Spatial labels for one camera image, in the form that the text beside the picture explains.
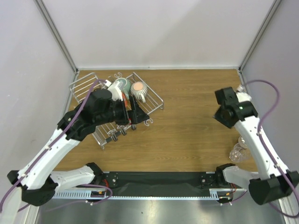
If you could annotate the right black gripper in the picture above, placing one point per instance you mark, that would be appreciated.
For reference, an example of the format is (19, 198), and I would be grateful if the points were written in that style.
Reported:
(218, 115)

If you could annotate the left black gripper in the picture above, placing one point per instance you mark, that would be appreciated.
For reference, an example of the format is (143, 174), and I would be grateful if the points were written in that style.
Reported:
(136, 115)

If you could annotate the orange mug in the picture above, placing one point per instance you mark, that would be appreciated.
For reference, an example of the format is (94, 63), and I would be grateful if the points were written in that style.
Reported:
(125, 100)

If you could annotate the grey striped round mug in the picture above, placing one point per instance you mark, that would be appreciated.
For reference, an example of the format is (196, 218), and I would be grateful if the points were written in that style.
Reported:
(139, 90)

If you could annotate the teal ceramic mug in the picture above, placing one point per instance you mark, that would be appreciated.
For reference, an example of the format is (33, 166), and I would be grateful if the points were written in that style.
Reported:
(124, 85)

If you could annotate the clear faceted glass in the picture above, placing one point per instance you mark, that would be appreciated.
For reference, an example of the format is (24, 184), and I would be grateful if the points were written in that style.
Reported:
(239, 153)

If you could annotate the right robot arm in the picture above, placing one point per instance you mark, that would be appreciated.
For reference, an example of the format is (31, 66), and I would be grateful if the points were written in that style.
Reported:
(274, 179)

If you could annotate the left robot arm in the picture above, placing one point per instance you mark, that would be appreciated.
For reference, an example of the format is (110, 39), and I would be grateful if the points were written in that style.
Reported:
(38, 181)

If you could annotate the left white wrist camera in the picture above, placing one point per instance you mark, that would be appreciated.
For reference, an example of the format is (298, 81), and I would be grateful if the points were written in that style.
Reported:
(114, 88)

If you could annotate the silver wire dish rack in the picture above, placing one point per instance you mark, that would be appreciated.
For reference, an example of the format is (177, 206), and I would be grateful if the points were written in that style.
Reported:
(92, 87)

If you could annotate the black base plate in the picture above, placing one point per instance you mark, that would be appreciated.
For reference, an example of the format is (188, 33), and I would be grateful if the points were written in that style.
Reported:
(154, 182)

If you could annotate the white cable duct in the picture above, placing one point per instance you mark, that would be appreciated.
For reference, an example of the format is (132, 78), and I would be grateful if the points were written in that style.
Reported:
(97, 194)

